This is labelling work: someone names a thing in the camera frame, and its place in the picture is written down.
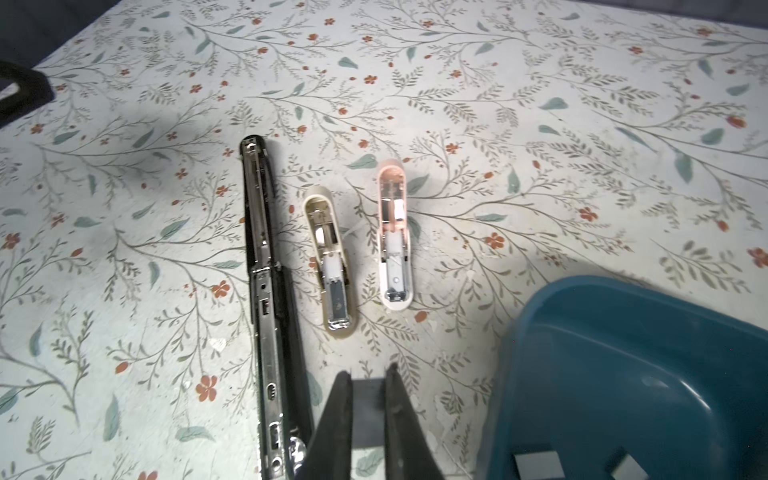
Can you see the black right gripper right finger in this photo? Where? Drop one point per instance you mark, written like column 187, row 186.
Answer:
column 407, row 454

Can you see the pink mini stapler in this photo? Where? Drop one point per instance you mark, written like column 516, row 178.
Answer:
column 396, row 283

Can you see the beige mini stapler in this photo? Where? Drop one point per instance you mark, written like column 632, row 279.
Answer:
column 332, row 270

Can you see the staple strip three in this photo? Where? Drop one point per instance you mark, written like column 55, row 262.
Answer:
column 627, row 468

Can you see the teal plastic tray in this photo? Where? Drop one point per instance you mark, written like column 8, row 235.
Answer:
column 594, row 367

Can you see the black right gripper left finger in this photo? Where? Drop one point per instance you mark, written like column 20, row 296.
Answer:
column 330, row 449

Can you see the staple strip two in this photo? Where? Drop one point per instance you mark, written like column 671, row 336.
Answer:
column 540, row 465

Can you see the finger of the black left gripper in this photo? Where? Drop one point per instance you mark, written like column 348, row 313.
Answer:
column 34, row 91

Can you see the black long stapler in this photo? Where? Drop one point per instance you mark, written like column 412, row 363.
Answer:
column 284, row 399

